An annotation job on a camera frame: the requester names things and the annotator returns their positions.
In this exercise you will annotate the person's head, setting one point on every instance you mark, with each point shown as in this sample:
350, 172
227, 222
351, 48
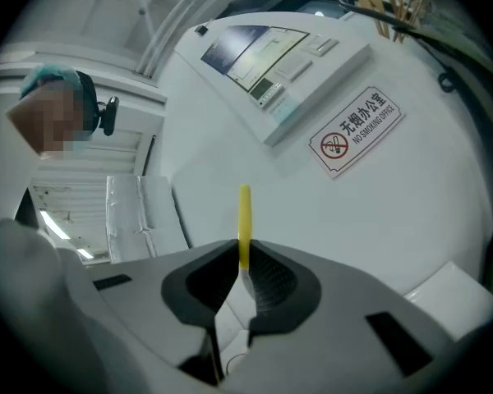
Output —
45, 113

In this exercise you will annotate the white wall thermostat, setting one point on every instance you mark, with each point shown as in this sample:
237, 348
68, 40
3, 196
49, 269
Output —
267, 92

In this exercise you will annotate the black head-mounted camera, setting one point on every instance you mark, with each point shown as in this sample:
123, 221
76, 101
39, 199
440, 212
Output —
109, 115

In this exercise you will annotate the teal hair cap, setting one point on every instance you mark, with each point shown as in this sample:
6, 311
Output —
49, 76

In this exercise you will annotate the white wall panel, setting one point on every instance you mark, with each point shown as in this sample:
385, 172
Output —
320, 97

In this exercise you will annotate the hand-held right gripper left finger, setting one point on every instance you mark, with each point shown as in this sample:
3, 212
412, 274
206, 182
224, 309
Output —
148, 302

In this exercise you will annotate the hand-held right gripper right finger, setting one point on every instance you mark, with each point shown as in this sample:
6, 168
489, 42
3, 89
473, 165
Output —
333, 335

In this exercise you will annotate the white wall switch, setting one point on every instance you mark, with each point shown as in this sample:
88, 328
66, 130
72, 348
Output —
319, 45
293, 69

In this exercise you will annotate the yellow stick with white tip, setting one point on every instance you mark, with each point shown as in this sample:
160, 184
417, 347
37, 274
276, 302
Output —
245, 220

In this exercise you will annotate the white no-smoking sign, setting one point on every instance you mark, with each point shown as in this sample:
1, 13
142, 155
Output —
357, 131

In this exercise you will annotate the framed floor plan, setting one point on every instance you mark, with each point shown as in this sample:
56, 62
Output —
254, 56

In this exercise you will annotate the black tube clothes rack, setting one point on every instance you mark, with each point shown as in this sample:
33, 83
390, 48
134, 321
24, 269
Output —
435, 35

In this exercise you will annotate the small black wall box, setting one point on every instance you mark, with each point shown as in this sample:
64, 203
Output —
201, 29

